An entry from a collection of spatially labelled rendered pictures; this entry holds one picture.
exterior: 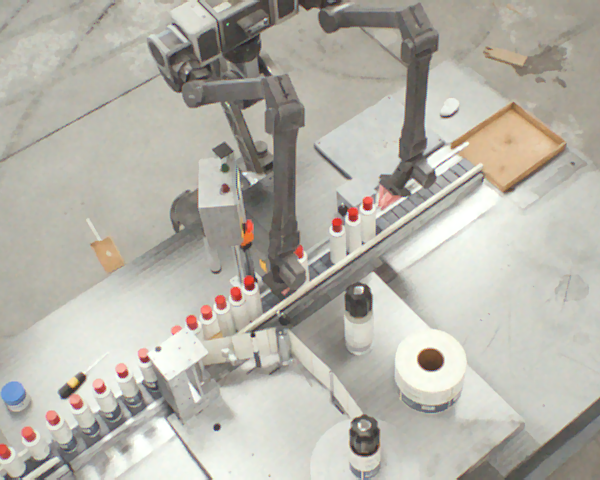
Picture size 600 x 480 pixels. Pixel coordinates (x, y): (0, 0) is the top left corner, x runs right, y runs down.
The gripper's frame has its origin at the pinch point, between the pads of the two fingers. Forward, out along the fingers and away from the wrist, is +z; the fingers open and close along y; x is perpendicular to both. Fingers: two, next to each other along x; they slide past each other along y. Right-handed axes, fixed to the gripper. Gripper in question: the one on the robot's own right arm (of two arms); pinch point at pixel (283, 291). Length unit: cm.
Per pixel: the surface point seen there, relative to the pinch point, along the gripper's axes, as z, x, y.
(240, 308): -0.7, 3.1, -13.7
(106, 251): 100, 122, -17
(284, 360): 9.2, -14.5, -11.4
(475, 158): 19, 11, 91
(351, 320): -4.7, -23.0, 7.9
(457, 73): 19, 46, 115
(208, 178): -46.0, 16.5, -8.4
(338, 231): -3.8, 4.5, 25.1
